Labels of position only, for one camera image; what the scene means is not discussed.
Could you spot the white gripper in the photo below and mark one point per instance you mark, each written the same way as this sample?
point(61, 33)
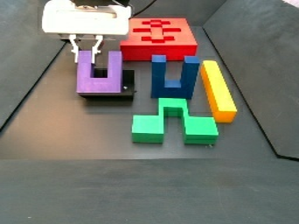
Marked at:
point(66, 20)

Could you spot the purple U-shaped block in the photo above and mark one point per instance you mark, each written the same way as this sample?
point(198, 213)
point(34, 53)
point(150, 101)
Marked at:
point(114, 62)

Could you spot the red board with cutouts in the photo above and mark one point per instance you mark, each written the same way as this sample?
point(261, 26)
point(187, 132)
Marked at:
point(158, 36)

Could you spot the black angle fixture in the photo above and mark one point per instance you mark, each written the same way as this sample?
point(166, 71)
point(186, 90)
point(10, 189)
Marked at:
point(126, 84)

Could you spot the blue U-shaped block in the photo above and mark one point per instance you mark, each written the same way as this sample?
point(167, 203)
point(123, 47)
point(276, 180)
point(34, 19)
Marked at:
point(174, 88)

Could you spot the yellow long block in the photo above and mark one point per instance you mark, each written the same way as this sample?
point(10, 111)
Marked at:
point(222, 104)

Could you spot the green stepped block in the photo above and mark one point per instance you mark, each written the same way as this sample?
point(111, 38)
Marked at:
point(151, 128)

